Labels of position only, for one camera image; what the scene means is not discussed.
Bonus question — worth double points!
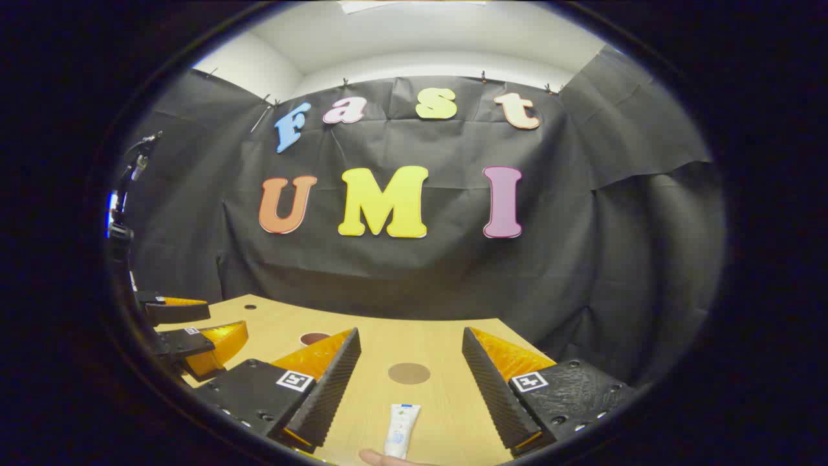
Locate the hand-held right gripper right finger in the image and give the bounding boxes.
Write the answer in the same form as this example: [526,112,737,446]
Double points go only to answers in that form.
[461,326,640,458]

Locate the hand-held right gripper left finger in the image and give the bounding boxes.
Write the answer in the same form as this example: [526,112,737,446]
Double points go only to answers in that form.
[193,327,362,454]

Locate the white toothpaste tube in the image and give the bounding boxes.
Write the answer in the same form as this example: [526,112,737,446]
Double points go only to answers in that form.
[384,404,422,460]

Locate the round brown coaster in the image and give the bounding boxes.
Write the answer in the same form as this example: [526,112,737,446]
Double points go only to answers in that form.
[387,362,431,386]

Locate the wooden desktop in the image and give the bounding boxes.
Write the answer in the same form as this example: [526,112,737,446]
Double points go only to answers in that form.
[152,294,557,466]

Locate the black stand with clamp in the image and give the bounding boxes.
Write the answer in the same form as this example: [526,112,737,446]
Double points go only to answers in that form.
[107,129,162,260]

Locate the black backdrop cloth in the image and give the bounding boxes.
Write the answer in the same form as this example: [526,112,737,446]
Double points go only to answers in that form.
[113,45,726,389]

